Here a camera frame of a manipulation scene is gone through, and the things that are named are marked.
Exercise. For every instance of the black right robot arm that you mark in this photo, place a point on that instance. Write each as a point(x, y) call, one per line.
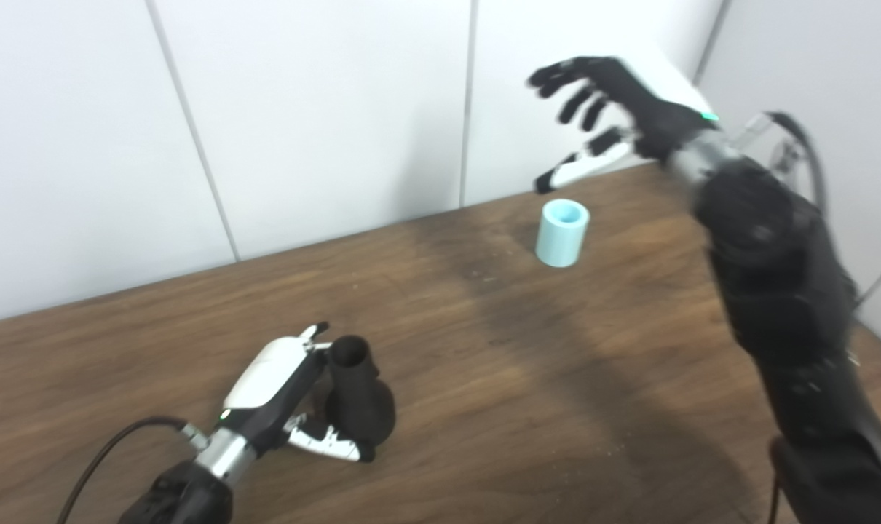
point(783, 276)

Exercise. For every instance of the black flared nozzle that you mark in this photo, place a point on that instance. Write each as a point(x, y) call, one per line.
point(360, 407)

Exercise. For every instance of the white and black right hand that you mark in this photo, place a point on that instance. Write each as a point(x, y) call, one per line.
point(652, 116)

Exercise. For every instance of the light blue cylinder cup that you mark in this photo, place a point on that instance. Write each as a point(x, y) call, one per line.
point(561, 240)

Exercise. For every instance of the white and black left hand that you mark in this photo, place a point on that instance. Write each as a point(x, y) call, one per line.
point(273, 386)

